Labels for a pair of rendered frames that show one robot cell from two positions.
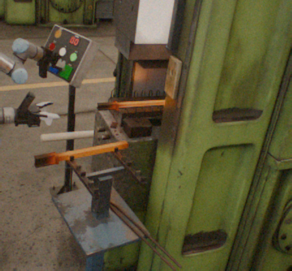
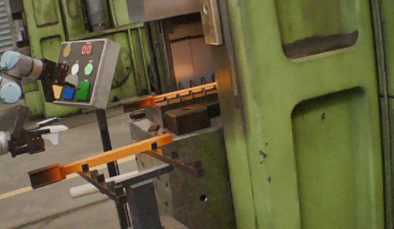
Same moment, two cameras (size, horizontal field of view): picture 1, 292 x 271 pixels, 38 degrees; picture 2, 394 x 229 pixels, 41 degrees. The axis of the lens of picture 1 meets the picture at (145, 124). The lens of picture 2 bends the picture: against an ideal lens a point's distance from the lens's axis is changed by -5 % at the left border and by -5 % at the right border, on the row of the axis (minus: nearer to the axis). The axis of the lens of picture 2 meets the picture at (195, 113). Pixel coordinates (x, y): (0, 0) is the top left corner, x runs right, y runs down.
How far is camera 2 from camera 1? 0.60 m
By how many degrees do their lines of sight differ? 15
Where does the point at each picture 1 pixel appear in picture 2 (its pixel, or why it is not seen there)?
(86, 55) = (104, 59)
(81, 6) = (130, 75)
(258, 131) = (362, 64)
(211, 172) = (315, 151)
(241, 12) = not seen: outside the picture
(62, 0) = not seen: hidden behind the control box
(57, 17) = not seen: hidden behind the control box
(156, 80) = (208, 64)
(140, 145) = (197, 142)
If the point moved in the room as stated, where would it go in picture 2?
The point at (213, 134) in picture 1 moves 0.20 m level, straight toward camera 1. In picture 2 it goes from (294, 77) to (288, 96)
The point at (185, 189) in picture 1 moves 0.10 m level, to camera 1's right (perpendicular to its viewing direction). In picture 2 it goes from (279, 182) to (314, 177)
